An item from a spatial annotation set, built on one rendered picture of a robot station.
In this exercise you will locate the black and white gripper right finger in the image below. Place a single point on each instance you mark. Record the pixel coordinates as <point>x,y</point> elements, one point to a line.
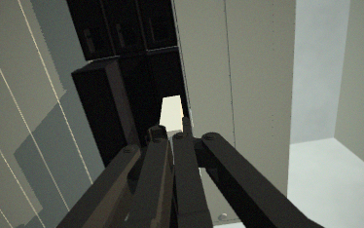
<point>256,202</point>

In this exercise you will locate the grey storage rack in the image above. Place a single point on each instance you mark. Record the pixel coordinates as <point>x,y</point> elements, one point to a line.
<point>238,58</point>

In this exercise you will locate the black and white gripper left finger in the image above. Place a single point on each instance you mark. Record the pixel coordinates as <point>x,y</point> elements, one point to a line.
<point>107,202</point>

